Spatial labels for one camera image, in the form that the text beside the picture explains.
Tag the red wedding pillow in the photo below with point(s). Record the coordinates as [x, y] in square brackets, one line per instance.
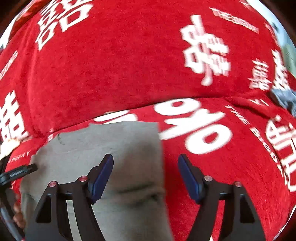
[69, 61]

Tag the cream cloth item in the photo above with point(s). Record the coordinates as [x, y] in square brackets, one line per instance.
[8, 146]

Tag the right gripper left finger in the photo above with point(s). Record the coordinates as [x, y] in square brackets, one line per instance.
[50, 220]

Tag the person's left hand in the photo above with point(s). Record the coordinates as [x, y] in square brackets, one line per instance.
[18, 217]

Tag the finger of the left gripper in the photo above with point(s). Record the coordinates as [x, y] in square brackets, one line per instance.
[22, 171]

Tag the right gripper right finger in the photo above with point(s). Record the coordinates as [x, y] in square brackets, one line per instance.
[240, 219]

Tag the grey knit garment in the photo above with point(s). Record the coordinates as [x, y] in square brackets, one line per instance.
[132, 206]

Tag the grey cloth at right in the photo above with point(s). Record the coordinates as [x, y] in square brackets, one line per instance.
[285, 98]

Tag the red wedding bedspread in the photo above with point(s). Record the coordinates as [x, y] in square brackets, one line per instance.
[230, 139]

